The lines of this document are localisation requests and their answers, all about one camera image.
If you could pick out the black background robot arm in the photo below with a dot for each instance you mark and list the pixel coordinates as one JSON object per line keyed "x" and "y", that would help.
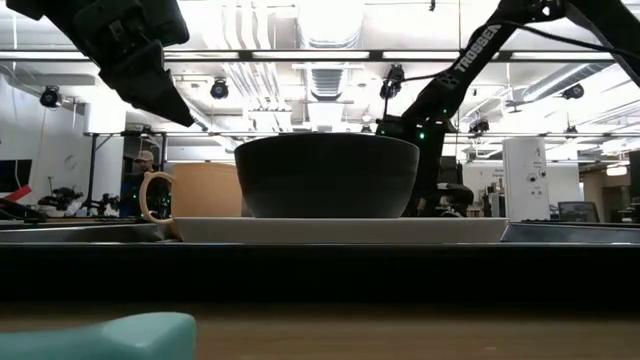
{"x": 62, "y": 196}

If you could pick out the black wall screen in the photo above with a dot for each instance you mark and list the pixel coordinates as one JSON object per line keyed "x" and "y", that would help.
{"x": 12, "y": 175}

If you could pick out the black stand pole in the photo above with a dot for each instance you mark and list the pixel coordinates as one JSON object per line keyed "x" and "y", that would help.
{"x": 91, "y": 175}

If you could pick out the brown wooden cabinet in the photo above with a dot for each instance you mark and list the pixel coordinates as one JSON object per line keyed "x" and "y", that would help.
{"x": 595, "y": 195}

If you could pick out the dark grey bowl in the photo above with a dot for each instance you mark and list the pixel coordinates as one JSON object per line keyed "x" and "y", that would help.
{"x": 325, "y": 175}

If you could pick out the white pillar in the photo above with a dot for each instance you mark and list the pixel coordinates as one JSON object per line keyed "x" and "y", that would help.
{"x": 525, "y": 180}

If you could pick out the person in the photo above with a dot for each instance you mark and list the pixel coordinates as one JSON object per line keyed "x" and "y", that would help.
{"x": 145, "y": 157}

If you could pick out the silver ceiling air duct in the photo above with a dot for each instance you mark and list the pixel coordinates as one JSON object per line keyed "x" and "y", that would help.
{"x": 330, "y": 25}

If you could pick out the white plate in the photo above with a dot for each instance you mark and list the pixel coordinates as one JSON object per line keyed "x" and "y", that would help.
{"x": 340, "y": 230}

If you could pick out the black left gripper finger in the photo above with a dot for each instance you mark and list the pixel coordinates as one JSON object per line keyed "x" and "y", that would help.
{"x": 150, "y": 85}

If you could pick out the black ceiling spotlight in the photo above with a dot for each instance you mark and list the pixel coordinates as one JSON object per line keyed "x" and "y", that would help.
{"x": 50, "y": 96}
{"x": 479, "y": 126}
{"x": 573, "y": 91}
{"x": 219, "y": 89}
{"x": 392, "y": 82}

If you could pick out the black serving tray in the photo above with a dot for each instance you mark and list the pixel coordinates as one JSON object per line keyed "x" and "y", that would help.
{"x": 320, "y": 275}

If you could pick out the dark chair back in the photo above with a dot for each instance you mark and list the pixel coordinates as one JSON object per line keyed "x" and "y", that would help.
{"x": 577, "y": 212}

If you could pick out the beige mug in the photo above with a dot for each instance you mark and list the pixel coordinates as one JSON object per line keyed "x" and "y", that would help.
{"x": 205, "y": 190}

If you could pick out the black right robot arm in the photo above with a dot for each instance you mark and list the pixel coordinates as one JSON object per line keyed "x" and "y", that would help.
{"x": 450, "y": 85}

